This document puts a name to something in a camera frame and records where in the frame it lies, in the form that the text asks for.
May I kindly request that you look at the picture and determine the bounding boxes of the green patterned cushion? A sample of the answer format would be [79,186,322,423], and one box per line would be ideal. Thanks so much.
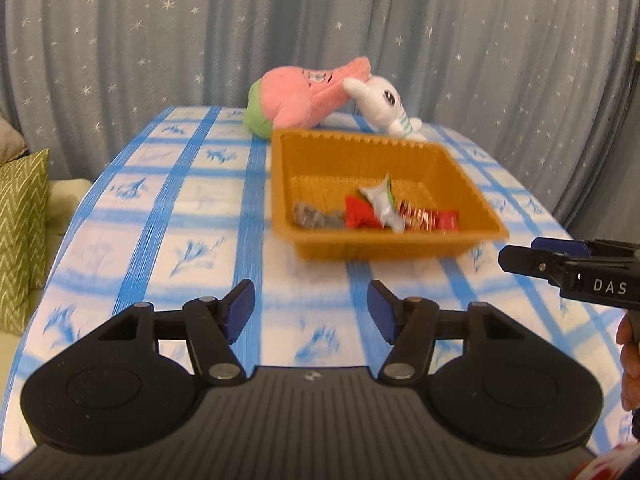
[0,148,51,337]

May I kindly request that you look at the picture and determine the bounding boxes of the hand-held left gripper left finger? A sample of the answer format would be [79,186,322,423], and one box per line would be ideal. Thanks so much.
[97,279,257,386]

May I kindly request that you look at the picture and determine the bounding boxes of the red gold snack packet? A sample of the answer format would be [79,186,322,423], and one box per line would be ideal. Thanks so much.
[398,201,460,234]

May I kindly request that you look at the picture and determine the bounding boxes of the red white clothing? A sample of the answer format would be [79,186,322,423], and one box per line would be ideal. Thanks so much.
[575,441,640,480]

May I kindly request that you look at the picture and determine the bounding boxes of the pink plush toy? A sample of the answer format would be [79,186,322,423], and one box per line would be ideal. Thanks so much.
[243,57,372,139]

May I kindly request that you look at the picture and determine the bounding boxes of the red square snack packet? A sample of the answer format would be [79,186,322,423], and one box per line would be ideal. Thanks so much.
[344,195,387,229]

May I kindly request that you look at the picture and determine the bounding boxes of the white rabbit plush toy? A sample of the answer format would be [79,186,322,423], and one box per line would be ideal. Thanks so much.
[342,75,429,142]

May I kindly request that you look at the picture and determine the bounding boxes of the grey cushion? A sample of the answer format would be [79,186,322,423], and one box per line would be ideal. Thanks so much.
[0,114,27,165]

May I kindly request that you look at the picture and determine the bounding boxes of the blue checked tablecloth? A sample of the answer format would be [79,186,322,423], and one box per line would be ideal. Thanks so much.
[7,105,635,463]

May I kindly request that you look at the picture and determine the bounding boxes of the black tube snack packet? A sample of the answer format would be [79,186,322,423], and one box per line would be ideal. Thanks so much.
[358,174,407,234]

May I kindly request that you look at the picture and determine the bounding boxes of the person's right hand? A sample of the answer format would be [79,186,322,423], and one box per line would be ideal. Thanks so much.
[617,310,640,411]

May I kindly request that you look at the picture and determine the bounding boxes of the dark red candy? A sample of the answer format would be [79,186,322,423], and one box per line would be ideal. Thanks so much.
[292,201,347,229]

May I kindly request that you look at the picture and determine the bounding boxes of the orange plastic tray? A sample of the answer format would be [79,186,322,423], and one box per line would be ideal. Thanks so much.
[271,129,510,263]

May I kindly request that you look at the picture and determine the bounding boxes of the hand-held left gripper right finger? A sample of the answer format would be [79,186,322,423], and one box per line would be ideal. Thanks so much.
[366,280,521,386]

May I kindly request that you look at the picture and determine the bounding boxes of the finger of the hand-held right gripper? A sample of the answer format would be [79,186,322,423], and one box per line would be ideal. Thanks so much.
[498,244,568,285]
[530,237,593,257]

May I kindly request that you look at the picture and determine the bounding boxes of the grey star curtain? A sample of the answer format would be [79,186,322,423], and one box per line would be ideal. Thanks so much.
[0,0,640,242]

